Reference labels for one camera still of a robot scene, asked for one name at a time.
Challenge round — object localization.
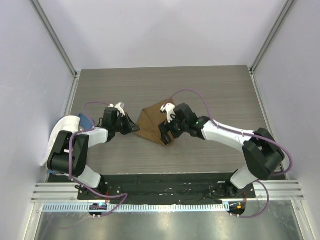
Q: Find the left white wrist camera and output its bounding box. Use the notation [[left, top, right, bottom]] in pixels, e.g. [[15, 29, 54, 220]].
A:
[[108, 102, 126, 116]]

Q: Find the aluminium front rail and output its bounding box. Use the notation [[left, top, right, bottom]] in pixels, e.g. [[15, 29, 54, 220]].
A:
[[31, 180, 305, 203]]

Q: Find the brown cloth napkin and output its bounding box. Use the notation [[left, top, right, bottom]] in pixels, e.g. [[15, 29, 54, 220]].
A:
[[135, 99, 173, 147]]

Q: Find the right aluminium frame post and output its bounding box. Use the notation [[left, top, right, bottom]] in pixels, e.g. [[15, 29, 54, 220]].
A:
[[249, 0, 297, 74]]

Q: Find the slotted cable duct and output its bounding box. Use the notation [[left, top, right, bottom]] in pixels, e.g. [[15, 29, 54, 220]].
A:
[[42, 202, 230, 213]]

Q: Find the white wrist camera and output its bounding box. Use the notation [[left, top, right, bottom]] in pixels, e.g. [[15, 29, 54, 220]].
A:
[[108, 102, 126, 116], [160, 103, 176, 123]]

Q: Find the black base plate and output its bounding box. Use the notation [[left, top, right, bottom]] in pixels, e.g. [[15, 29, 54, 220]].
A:
[[74, 173, 257, 205]]

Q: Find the left aluminium frame post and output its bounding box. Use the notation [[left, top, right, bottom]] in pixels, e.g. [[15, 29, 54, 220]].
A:
[[28, 0, 78, 77]]

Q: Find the white cloth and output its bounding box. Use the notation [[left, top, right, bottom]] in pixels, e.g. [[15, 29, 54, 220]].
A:
[[40, 115, 80, 167]]

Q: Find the aluminium frame post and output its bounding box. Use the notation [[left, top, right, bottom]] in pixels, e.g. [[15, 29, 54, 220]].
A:
[[249, 0, 297, 74], [28, 0, 78, 77]]

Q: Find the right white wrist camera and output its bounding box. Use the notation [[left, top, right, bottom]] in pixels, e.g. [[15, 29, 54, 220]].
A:
[[160, 103, 176, 123]]

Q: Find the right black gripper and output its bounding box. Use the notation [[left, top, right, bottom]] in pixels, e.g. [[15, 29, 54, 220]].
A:
[[158, 114, 188, 144]]

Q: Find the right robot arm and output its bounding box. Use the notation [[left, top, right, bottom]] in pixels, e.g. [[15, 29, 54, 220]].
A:
[[158, 103, 285, 198]]

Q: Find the blue checkered cloth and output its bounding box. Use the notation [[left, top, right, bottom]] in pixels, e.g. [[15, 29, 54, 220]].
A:
[[41, 113, 95, 175]]

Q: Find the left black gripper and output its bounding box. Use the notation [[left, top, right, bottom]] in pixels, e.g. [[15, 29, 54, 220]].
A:
[[112, 112, 139, 135]]

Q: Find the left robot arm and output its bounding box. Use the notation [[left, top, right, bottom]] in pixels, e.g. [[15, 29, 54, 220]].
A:
[[41, 103, 140, 200]]

